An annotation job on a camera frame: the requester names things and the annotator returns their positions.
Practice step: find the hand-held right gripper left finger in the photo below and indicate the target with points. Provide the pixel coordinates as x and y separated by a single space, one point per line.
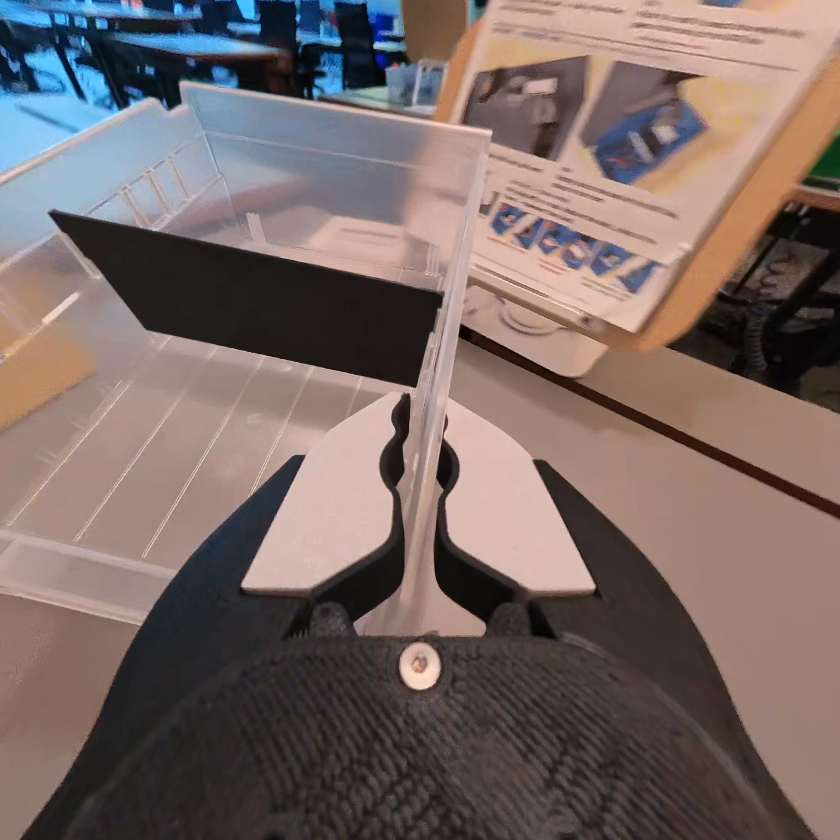
321 525

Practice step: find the clear plastic bin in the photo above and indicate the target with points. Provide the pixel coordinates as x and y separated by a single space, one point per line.
164 446

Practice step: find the black office chair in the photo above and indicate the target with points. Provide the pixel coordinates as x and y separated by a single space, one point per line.
282 39

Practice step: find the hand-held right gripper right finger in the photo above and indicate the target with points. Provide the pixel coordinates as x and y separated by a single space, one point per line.
512 525

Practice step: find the black bin divider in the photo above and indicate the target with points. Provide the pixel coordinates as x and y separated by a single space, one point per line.
262 308

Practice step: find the instruction sheet on wooden stand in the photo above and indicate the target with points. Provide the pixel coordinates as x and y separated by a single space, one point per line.
754 229

